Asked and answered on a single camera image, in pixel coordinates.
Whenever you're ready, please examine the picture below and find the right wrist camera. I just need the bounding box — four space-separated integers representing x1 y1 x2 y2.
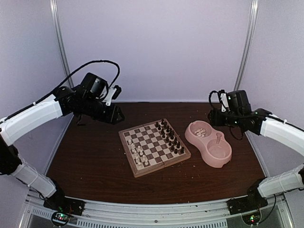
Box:
219 90 230 112

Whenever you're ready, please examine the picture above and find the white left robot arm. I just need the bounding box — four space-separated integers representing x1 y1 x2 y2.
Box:
0 73 124 211

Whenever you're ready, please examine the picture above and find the left circuit board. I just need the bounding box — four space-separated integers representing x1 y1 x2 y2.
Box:
51 212 71 226

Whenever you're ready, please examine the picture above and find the right aluminium frame post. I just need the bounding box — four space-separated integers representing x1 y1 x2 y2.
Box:
233 0 259 91

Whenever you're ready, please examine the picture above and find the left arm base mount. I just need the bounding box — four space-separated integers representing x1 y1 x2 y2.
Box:
43 197 85 216

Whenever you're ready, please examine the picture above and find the pink double pet bowl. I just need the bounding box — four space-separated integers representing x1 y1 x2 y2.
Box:
185 121 232 168

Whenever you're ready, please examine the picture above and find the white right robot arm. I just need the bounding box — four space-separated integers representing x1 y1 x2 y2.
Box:
208 90 304 210

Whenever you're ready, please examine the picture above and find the wooden chess board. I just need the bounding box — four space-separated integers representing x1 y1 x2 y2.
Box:
119 119 191 178

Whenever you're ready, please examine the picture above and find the left aluminium frame post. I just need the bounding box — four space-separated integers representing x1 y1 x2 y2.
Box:
49 0 75 88

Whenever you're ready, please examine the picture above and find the right circuit board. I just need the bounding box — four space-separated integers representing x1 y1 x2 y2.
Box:
242 212 261 226

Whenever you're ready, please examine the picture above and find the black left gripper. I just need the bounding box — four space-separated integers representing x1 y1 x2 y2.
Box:
81 96 125 124

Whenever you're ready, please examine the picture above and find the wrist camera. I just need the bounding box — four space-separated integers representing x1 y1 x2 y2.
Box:
219 90 230 112
104 85 122 106

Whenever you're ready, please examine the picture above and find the circuit board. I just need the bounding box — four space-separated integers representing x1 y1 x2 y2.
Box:
242 212 261 226
51 212 71 226

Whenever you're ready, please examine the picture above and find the dark chess pieces row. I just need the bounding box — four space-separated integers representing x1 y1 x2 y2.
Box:
152 119 186 157

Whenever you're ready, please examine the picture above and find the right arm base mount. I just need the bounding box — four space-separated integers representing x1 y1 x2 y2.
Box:
227 196 268 215

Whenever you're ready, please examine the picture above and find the aluminium frame post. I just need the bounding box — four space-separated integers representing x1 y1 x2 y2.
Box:
49 0 75 88
233 0 259 91

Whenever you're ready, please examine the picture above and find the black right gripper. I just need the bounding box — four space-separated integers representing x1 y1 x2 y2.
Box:
208 109 242 128

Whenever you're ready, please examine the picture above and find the aluminium front rail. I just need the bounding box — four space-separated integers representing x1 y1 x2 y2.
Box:
19 187 295 228

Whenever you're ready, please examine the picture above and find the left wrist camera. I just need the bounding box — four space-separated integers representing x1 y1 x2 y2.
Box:
104 85 122 106

